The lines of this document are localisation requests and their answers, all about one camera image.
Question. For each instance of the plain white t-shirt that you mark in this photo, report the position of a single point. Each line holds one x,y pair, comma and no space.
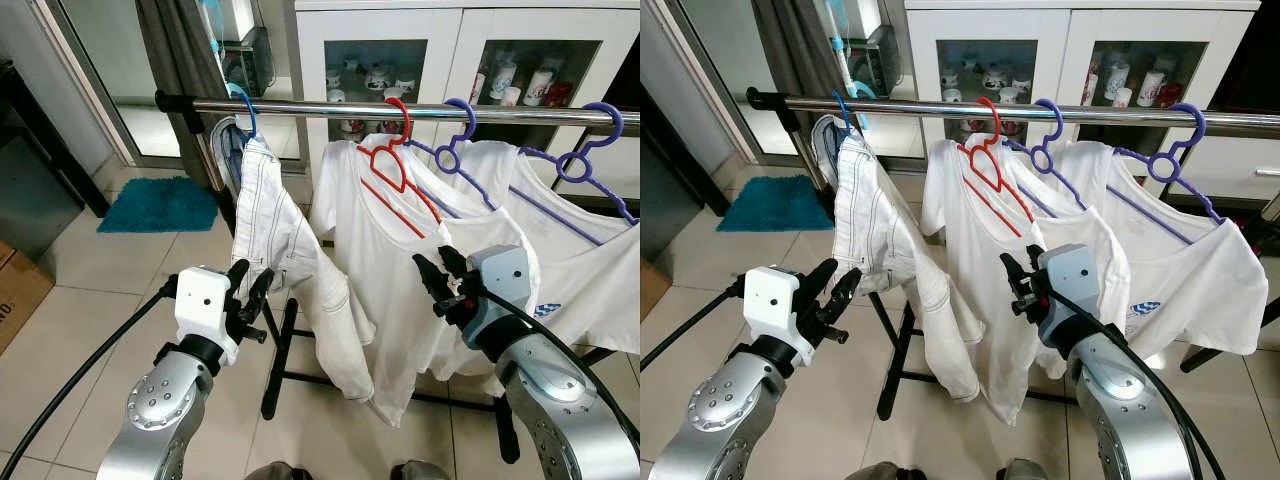
980,300
380,300
1085,190
490,190

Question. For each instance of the teal floor mat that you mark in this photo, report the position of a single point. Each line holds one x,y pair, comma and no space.
775,205
160,205

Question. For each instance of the light blue cleaning brush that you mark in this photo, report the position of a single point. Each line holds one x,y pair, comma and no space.
212,25
838,30

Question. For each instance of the red plastic hanger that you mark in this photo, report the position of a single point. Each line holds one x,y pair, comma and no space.
997,118
406,118

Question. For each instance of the grey curtain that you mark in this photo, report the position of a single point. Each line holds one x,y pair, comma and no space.
800,50
170,50

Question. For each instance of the black clothes rack stand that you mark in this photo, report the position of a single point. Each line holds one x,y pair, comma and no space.
276,370
893,370

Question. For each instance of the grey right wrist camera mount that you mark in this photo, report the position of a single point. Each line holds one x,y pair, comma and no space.
1068,275
500,275

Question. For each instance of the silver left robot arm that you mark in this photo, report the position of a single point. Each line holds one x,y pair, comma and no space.
160,405
730,410

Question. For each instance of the white t-shirt blue logo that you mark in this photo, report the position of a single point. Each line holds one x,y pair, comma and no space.
1190,280
590,280

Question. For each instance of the tall white red-print mug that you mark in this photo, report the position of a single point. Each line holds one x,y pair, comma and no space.
541,88
1151,88

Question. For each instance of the blue plastic hanger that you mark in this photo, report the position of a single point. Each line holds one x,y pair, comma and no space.
843,110
251,115

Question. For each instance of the black desk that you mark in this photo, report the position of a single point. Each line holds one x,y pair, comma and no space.
670,190
40,160

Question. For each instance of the purple plastic hanger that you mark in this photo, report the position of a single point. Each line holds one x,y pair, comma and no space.
618,125
1203,125
472,118
1060,118

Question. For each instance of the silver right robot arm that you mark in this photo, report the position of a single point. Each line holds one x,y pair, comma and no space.
560,400
1130,410

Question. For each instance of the glass sliding door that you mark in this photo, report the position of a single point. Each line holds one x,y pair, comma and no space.
720,60
110,60

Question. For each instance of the steel clothes rail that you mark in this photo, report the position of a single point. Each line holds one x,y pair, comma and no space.
320,107
920,106

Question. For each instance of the white teapot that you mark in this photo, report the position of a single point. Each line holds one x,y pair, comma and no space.
378,78
994,78

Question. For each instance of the brown cardboard box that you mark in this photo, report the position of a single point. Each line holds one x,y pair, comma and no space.
652,290
20,295

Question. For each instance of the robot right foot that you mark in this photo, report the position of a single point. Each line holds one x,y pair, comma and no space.
420,472
1022,471

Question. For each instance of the small white mug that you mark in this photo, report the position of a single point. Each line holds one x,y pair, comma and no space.
510,97
1122,97

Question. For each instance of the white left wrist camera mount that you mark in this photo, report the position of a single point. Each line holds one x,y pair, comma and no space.
203,300
775,300

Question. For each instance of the white denim trousers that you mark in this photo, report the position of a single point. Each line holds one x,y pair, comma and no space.
890,240
290,240

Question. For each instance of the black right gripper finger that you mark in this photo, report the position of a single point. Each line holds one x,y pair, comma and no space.
454,265
1036,263
431,274
1014,273

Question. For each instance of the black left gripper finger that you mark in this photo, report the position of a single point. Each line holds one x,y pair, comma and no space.
239,278
822,279
262,290
843,293

